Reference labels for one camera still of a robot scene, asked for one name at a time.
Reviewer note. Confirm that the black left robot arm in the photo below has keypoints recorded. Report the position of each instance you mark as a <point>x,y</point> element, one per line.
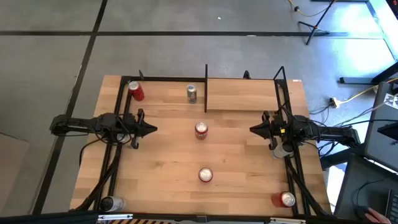
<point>71,126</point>

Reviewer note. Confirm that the wooden shelf board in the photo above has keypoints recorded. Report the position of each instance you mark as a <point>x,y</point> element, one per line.
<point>239,93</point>

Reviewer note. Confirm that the black monitor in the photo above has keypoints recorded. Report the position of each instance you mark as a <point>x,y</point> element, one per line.
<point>390,130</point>

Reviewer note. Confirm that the person's hand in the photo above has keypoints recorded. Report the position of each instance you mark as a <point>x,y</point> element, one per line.
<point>377,217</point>

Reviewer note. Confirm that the dark grey desk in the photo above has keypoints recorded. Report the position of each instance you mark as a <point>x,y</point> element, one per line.
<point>351,186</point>

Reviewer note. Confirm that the red Fanta can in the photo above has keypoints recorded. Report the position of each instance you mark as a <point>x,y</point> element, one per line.
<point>205,175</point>

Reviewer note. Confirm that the black aluminium table frame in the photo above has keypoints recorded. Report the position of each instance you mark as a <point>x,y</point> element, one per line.
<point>168,79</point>

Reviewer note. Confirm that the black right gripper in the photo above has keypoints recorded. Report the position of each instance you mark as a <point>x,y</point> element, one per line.
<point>273,127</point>

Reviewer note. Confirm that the black computer mouse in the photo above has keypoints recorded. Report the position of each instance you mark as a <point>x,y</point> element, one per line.
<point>362,213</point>

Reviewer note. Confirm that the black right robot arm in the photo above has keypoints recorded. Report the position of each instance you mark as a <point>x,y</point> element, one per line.
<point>326,130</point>

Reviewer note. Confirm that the white power strip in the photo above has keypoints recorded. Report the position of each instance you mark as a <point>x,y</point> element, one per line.
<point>334,102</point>

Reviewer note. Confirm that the red soda can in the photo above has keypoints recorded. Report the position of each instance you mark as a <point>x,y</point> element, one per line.
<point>281,199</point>
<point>201,128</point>

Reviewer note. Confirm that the brown floor mat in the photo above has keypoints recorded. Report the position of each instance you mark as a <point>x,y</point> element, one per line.
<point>12,174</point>

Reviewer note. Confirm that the silver metal bracket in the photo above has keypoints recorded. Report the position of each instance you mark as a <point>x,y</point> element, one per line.
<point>287,221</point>

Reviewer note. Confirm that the black white marker tag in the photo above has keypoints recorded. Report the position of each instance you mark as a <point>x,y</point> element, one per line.
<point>391,100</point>

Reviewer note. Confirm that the black keyboard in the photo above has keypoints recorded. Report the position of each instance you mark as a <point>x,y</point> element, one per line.
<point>392,205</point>

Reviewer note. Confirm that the silver bracket with hazard tape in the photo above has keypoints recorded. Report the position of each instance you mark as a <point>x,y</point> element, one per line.
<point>115,216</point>

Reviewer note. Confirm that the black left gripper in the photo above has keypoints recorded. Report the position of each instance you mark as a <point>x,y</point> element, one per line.
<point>132,124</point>

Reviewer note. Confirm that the black desk leg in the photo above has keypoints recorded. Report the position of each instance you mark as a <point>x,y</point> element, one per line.
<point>357,80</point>

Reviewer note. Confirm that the black shelf divider panel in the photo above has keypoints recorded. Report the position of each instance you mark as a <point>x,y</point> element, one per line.
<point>206,93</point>

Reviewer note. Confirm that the red Coca-Cola can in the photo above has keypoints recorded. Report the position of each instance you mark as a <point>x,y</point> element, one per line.
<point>136,91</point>

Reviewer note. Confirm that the white slim can black top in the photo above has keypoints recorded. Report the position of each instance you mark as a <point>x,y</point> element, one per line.
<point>280,151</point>
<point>115,203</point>

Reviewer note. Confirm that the black tripod stand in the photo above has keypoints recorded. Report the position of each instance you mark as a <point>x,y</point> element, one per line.
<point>314,28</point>

